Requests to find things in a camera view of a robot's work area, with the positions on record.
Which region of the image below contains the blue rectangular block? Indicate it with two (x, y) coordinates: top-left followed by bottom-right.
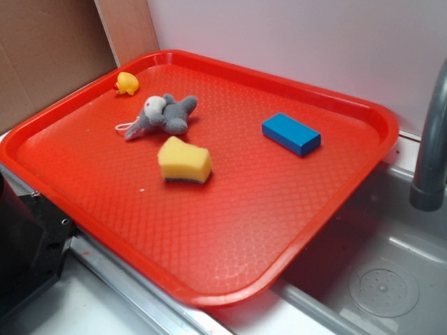
(261, 113), (322, 157)

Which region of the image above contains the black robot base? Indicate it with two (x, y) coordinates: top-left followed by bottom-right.
(1, 177), (73, 320)

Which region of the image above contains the red plastic tray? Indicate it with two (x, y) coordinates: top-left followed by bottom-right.
(1, 50), (399, 307)

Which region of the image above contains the yellow sponge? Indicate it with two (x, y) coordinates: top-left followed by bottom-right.
(157, 136), (212, 184)

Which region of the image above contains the grey plush toy animal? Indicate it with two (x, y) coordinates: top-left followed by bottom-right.
(115, 94), (198, 141)

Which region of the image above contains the yellow rubber duck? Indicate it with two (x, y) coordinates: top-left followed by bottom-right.
(115, 72), (140, 96)

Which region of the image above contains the grey plastic sink basin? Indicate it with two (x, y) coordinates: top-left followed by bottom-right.
(212, 164), (446, 334)

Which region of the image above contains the grey sink faucet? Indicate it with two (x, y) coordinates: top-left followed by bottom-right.
(409, 64), (446, 211)

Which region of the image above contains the brown cardboard panel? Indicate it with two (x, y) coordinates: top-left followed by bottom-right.
(1, 1), (159, 133)

